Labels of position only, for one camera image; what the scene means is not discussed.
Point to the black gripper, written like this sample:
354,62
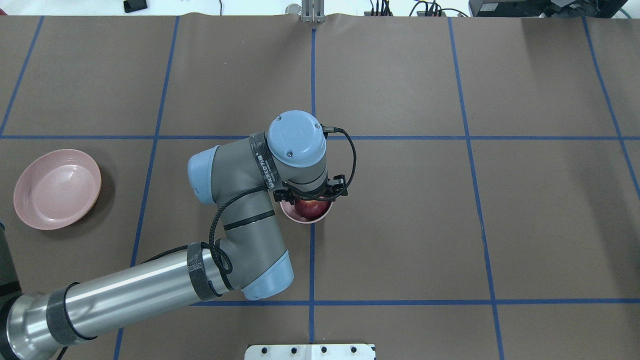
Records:
281,193

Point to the red apple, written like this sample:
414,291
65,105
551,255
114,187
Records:
311,210

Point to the pink bowl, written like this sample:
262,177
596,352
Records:
289,211

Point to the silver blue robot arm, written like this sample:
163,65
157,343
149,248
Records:
244,250

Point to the pink plate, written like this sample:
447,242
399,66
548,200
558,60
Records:
57,189

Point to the upper black usb hub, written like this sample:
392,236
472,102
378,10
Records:
378,9

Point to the black usb hub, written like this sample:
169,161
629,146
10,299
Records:
378,9
432,9

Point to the lower black usb hub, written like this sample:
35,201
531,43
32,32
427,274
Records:
432,9

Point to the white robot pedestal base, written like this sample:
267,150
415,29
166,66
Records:
356,351

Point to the aluminium frame post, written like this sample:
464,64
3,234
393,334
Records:
313,11

